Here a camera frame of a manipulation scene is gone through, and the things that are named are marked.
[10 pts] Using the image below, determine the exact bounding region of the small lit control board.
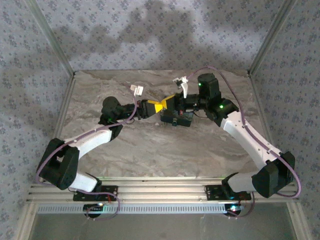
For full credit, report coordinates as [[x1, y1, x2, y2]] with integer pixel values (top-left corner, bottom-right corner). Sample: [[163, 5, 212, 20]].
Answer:
[[83, 203, 105, 213], [224, 203, 245, 214]]

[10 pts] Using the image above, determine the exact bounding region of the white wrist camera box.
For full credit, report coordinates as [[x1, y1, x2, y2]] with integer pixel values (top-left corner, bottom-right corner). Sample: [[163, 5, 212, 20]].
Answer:
[[129, 84, 145, 97], [172, 76, 190, 99]]

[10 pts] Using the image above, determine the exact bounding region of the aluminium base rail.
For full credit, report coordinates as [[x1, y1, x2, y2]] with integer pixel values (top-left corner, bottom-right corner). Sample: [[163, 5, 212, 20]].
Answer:
[[26, 177, 300, 203]]

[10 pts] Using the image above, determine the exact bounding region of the aluminium frame post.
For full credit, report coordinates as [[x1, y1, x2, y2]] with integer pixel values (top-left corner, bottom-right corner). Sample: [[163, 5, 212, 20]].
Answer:
[[286, 201, 307, 240], [17, 201, 38, 240], [247, 0, 300, 77], [24, 0, 77, 77]]

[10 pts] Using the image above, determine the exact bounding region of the purple cable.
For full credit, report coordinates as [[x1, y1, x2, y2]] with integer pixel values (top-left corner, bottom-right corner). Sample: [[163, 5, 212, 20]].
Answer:
[[187, 66, 302, 220], [36, 96, 121, 222]]

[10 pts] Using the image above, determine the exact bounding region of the aluminium table edge rail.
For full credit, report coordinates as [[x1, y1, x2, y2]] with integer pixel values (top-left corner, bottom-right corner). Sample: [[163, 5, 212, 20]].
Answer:
[[248, 74, 287, 183], [33, 74, 77, 183]]

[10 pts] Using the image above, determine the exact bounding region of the grey slotted cable duct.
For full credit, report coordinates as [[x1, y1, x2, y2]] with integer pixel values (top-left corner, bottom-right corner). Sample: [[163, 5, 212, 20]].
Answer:
[[36, 202, 242, 215]]

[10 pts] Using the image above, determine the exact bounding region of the starry night painted box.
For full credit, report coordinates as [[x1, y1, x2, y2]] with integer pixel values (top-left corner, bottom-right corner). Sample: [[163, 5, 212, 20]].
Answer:
[[159, 109, 195, 128]]

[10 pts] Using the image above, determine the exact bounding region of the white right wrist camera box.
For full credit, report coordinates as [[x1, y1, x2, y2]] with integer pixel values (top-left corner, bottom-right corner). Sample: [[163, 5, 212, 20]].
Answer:
[[172, 76, 190, 99]]

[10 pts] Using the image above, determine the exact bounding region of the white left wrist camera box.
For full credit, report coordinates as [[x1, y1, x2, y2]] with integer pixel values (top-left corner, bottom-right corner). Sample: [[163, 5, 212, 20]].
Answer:
[[129, 84, 145, 97]]

